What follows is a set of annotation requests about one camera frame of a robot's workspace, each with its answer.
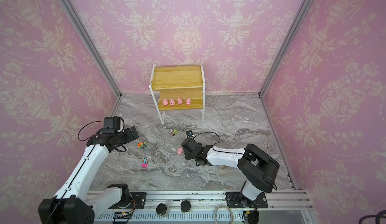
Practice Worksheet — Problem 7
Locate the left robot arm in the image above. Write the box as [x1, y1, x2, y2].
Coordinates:
[38, 116, 139, 224]

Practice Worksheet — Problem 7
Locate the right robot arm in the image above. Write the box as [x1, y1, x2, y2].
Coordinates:
[182, 137, 280, 209]

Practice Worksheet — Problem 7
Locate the orange green toy truck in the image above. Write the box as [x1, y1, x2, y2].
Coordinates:
[137, 142, 148, 149]

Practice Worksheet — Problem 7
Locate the green truck with grille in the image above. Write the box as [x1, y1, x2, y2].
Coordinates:
[170, 129, 178, 136]

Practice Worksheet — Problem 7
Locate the pink blue toy truck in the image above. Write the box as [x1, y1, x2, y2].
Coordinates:
[141, 157, 149, 169]

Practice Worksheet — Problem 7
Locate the black round knob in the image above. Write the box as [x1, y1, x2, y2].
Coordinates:
[181, 200, 192, 213]
[156, 203, 170, 217]

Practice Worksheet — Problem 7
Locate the coiled white cable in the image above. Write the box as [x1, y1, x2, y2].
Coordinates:
[214, 205, 234, 224]

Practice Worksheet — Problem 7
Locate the wooden two-tier shelf white frame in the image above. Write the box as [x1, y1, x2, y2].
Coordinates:
[149, 64, 206, 124]

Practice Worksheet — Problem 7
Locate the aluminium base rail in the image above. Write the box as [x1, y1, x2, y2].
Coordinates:
[81, 189, 314, 213]

